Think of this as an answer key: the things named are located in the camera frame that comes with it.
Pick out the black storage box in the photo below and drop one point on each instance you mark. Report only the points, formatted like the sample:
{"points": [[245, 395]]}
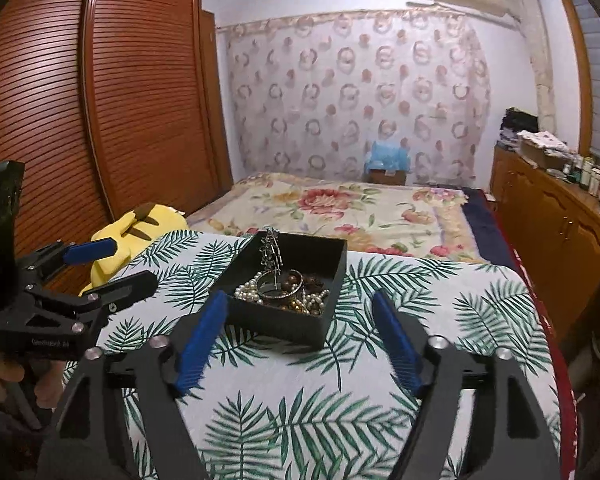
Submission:
{"points": [[280, 330]]}

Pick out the leaf print tablecloth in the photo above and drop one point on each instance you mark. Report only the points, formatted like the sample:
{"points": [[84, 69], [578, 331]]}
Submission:
{"points": [[305, 410]]}

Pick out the beige lace curtain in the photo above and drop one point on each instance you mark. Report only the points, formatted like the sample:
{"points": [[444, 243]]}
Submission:
{"points": [[535, 60]]}

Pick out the floral blanket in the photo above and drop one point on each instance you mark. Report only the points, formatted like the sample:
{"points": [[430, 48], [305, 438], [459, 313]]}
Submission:
{"points": [[330, 205]]}

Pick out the person's left hand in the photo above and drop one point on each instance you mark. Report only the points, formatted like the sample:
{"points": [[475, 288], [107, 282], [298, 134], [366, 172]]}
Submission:
{"points": [[0, 377]]}

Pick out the open box with floral cloth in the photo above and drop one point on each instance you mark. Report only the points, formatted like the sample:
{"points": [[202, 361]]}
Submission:
{"points": [[542, 147]]}

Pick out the wooden dresser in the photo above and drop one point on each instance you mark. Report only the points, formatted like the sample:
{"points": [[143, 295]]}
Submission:
{"points": [[545, 240]]}

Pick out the small cardboard box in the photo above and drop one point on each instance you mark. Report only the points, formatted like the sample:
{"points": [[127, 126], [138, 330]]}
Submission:
{"points": [[387, 177]]}

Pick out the yellow plush toy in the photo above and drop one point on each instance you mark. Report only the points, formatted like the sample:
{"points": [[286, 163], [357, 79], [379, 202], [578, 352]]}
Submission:
{"points": [[115, 255]]}

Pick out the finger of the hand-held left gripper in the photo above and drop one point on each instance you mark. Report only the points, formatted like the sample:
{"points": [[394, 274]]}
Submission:
{"points": [[125, 290], [87, 252]]}

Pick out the wooden slatted wardrobe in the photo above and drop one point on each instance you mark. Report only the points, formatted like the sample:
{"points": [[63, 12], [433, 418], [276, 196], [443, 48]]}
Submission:
{"points": [[140, 85]]}

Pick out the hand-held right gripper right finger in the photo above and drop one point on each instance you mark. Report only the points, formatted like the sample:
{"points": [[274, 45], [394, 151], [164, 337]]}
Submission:
{"points": [[397, 345]]}

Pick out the stack of folded clothes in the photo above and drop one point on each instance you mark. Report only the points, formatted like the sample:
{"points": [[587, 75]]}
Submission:
{"points": [[517, 127]]}

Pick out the dark blue blanket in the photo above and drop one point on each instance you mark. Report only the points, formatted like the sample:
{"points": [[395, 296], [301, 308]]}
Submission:
{"points": [[487, 225]]}

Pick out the person's left forearm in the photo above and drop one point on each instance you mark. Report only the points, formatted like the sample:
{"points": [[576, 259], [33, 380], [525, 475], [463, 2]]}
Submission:
{"points": [[0, 440]]}

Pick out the silver bangle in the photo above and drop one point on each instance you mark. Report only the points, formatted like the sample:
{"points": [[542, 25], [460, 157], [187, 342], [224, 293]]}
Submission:
{"points": [[285, 296]]}

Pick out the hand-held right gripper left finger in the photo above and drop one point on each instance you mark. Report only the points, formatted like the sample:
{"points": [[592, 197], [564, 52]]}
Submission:
{"points": [[202, 340]]}

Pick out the row of bottles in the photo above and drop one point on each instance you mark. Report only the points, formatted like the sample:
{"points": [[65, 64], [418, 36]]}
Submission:
{"points": [[582, 175]]}

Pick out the blue plastic bag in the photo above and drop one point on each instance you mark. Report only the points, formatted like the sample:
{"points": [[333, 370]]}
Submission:
{"points": [[390, 155]]}

